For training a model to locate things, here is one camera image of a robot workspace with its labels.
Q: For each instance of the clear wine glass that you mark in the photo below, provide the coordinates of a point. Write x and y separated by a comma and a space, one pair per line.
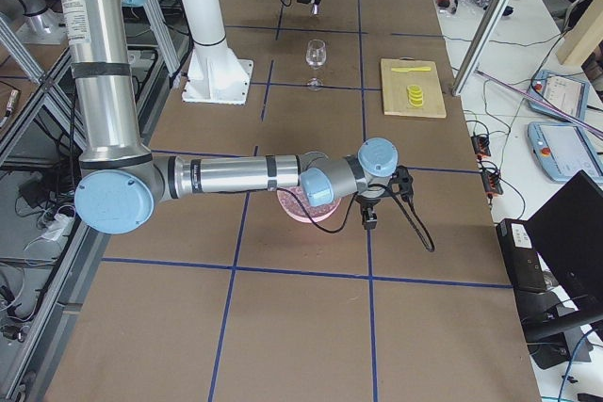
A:
315, 57

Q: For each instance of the clear ice cubes pile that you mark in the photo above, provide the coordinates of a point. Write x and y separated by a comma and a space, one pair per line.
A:
294, 201

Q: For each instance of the pink bowl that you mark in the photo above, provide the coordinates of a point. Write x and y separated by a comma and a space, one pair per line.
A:
306, 218

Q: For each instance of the yellow plastic knife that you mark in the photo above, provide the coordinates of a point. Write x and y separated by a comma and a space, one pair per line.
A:
411, 69

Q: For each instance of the lemon slice stack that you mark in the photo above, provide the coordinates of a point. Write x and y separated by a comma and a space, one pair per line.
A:
415, 95

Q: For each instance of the bamboo cutting board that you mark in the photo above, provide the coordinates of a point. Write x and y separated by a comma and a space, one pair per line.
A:
395, 101

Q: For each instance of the black box device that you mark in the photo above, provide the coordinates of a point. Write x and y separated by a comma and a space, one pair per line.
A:
520, 257

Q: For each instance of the black monitor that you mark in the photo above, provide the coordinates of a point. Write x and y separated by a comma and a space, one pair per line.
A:
567, 233

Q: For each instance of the near teach pendant tablet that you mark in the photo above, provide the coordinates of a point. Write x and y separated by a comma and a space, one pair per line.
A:
563, 150

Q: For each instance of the teach pendant tablet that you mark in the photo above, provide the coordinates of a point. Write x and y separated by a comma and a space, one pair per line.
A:
563, 150
566, 93

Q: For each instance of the far teach pendant tablet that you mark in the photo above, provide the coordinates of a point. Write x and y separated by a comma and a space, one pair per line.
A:
566, 93

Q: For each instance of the white pedestal column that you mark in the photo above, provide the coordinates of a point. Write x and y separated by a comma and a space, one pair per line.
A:
214, 75

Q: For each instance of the aluminium frame post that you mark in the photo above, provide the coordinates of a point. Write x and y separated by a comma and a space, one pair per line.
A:
483, 34

